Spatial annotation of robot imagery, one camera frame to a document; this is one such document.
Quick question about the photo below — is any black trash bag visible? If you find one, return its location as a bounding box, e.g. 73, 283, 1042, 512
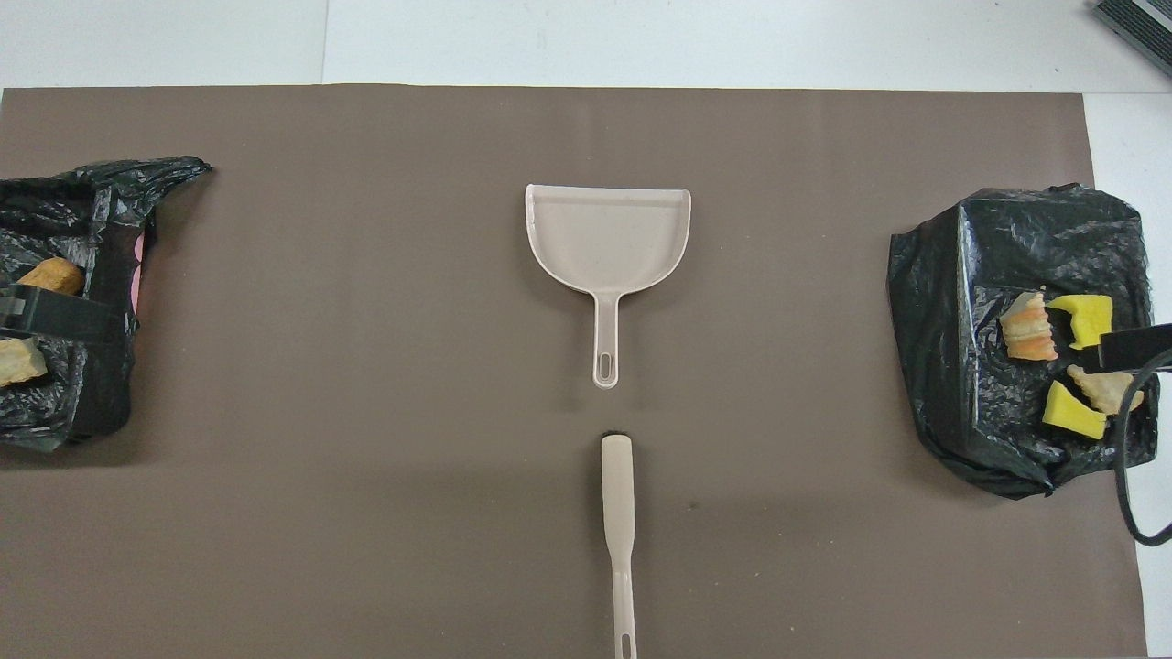
0, 156, 213, 451
885, 184, 1160, 500

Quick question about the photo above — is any beige plastic dustpan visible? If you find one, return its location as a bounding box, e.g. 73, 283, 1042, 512
525, 184, 692, 390

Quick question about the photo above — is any layered croissant piece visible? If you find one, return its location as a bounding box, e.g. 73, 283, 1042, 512
998, 290, 1059, 362

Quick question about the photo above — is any yellow sponge piece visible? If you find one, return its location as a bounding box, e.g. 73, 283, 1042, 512
1047, 294, 1114, 351
1042, 379, 1108, 441

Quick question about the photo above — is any beige bread piece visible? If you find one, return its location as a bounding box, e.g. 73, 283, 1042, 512
1067, 364, 1145, 416

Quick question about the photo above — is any brown bread piece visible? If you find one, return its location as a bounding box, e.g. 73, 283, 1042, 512
0, 336, 49, 387
16, 257, 86, 297

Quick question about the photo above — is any grey ribbed device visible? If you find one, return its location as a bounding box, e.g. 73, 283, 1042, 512
1093, 0, 1172, 53

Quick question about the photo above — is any black cable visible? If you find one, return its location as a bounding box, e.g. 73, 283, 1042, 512
1114, 348, 1172, 548

